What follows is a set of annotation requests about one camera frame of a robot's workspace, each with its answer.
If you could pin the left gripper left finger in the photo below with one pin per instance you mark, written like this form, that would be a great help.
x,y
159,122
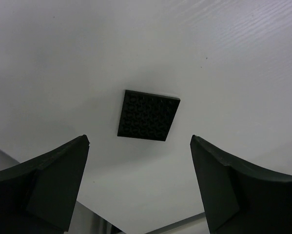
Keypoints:
x,y
39,196

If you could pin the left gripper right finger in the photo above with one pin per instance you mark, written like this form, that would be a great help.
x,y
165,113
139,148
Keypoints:
x,y
240,197

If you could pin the black lego brick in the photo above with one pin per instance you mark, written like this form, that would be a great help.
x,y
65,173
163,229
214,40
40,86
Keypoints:
x,y
147,116

